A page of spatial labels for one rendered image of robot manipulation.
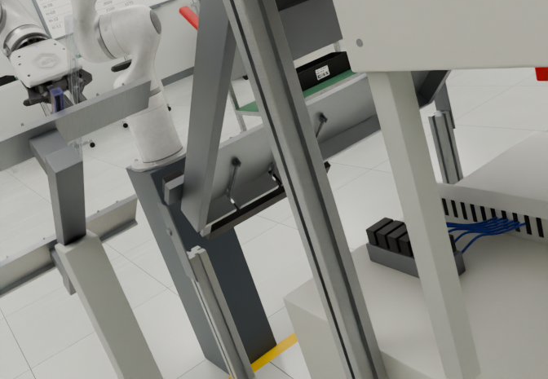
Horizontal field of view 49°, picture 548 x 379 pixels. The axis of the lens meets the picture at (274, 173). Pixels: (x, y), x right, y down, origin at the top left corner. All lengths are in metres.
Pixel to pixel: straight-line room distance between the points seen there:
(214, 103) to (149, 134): 0.82
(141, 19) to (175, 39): 6.78
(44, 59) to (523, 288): 0.86
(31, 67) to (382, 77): 0.71
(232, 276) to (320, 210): 1.14
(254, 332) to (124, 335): 0.91
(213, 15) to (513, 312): 0.54
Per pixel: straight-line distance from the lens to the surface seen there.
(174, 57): 8.38
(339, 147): 1.37
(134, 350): 1.09
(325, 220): 0.72
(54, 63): 1.14
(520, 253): 0.97
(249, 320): 1.91
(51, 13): 7.91
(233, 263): 1.82
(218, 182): 1.18
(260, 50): 0.65
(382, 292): 0.94
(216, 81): 0.84
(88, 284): 1.02
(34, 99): 1.11
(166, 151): 1.69
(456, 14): 0.49
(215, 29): 0.79
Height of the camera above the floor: 1.13
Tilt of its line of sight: 19 degrees down
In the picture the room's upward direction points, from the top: 18 degrees counter-clockwise
